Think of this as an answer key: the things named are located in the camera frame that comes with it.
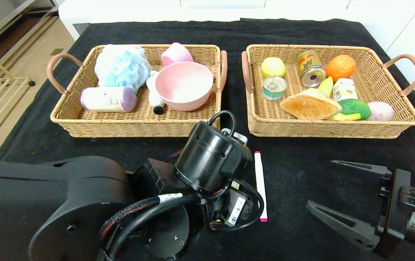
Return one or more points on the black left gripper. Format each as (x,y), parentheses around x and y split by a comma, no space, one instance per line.
(237,210)

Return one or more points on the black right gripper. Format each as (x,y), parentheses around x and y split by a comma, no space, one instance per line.
(395,203)

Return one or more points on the white marker pink ends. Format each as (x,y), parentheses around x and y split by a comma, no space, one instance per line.
(259,170)

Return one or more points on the toy croissant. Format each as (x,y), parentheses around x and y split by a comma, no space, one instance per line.
(308,107)

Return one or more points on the yellow toy banana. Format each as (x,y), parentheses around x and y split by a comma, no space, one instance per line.
(326,87)

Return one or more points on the pink plastic bowl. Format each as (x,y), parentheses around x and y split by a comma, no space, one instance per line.
(183,85)

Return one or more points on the purple lidded bag roll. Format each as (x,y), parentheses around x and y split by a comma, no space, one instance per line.
(106,99)

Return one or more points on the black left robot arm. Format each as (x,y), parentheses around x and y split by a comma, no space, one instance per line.
(48,203)

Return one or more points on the black tablecloth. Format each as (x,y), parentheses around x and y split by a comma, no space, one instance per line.
(301,163)

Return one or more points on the green toy mango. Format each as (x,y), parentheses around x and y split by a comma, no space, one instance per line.
(357,108)

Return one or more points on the pale pink toy bun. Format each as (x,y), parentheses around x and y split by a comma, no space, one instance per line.
(381,111)

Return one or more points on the small white juice carton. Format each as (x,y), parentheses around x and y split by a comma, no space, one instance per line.
(345,90)

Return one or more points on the small green label tin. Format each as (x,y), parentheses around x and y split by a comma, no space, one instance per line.
(274,88)

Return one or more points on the toy orange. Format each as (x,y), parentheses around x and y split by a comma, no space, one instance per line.
(340,68)

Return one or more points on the gold red drink can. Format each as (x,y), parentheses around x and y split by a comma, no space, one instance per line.
(310,70)

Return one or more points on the white bottle black cap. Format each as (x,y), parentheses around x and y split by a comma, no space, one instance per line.
(153,94)

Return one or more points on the yellow toy lemon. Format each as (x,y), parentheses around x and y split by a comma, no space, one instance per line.
(272,67)

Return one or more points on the pink plastic scoop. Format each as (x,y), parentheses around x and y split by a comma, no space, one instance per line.
(176,53)

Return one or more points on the blue mesh bath pouf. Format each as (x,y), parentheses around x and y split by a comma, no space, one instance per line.
(120,69)

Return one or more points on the white side table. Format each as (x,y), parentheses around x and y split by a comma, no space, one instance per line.
(77,14)

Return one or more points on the wooden wheeled rack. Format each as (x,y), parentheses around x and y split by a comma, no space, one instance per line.
(4,95)

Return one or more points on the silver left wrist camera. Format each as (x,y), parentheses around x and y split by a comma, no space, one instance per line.
(240,137)

